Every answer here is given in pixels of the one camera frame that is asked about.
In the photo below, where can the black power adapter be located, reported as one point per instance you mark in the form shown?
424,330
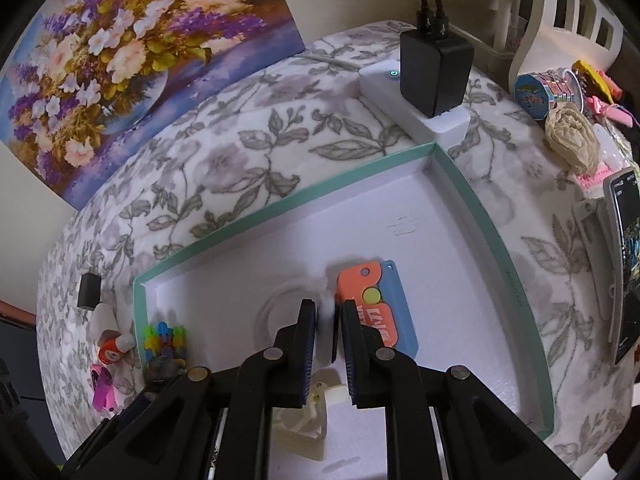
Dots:
435,75

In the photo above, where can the yellow plastic toy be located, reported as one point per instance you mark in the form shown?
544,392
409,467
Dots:
590,75

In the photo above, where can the beige crochet piece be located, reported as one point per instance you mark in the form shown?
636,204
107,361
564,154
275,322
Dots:
570,135

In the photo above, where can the smartphone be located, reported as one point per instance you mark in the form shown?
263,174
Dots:
627,260

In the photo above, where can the dark furniture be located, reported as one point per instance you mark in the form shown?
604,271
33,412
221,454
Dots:
15,350

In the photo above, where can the cream hair claw clip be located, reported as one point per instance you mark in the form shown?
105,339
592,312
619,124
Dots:
300,425

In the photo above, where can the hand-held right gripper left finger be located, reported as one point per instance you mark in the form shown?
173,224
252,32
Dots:
307,350

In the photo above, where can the blue sticker roll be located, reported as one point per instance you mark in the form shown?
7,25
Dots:
532,95

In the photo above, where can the colourful sunflower fidget toy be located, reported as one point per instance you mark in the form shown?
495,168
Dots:
162,337

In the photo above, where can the orange blue card toy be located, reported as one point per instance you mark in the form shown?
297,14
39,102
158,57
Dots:
395,300

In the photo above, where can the white lattice chair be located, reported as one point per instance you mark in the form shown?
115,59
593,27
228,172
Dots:
545,0

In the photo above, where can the pink lighter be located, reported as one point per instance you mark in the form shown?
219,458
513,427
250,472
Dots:
106,391

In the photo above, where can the white power strip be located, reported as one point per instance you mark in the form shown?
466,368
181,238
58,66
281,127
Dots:
440,127

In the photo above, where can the pink smartwatch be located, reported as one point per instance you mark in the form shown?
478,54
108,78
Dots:
95,374

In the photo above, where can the white smartwatch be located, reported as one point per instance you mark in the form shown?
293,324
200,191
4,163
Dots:
327,312

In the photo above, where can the white charger plug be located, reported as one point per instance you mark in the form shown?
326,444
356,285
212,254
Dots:
104,317

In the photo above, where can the teal white cardboard tray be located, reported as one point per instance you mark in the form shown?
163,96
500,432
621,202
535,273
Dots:
450,260

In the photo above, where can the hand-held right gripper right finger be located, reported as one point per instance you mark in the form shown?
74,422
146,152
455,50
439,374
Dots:
350,350

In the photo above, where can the pink hair clip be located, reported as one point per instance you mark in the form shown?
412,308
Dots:
612,110

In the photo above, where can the black charger plug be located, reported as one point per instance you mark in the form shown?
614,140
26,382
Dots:
88,291

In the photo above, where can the flower painting poster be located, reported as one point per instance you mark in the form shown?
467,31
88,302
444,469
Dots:
125,60

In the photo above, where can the grey phone stand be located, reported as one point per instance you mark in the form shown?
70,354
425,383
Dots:
592,240

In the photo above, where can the orange tube bottle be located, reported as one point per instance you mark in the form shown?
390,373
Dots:
111,350

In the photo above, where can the pink lace trim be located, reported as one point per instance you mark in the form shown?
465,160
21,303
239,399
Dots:
595,179

